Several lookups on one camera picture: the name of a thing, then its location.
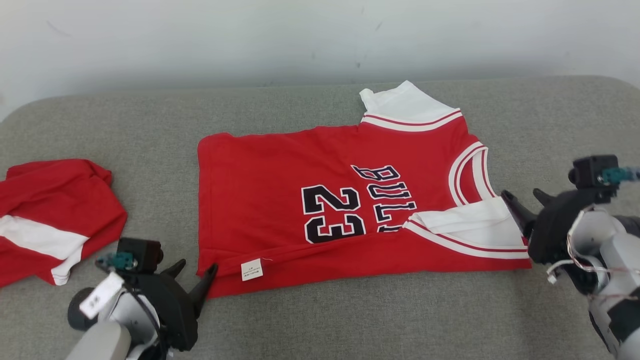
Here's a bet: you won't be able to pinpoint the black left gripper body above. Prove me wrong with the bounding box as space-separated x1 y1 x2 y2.
132 272 201 352

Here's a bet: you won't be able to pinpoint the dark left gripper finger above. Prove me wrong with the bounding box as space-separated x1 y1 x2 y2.
188 263 219 319
160 258 187 281

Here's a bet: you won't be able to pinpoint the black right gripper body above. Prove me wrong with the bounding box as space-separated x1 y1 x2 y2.
527 188 613 266

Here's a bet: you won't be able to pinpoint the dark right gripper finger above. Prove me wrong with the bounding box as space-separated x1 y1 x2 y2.
532 187 557 207
500 189 539 239

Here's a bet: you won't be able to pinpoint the red basketball jersey number 23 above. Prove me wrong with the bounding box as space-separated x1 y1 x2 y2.
196 80 533 299

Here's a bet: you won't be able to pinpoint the red shorts with white stripe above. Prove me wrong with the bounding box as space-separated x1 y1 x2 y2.
0 159 129 289

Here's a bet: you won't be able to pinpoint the white paper label tag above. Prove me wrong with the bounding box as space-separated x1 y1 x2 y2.
79 271 126 320

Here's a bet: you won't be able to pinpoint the red white right arm wires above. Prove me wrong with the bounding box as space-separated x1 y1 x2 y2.
546 207 640 303

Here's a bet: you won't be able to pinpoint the teal left camera cable plug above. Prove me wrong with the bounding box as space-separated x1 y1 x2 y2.
96 252 137 271

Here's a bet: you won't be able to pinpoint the teal camera cable plug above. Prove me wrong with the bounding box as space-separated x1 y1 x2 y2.
601 166 640 184
96 252 137 271

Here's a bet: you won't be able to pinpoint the teal right camera cable plug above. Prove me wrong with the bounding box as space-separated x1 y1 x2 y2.
601 166 640 184

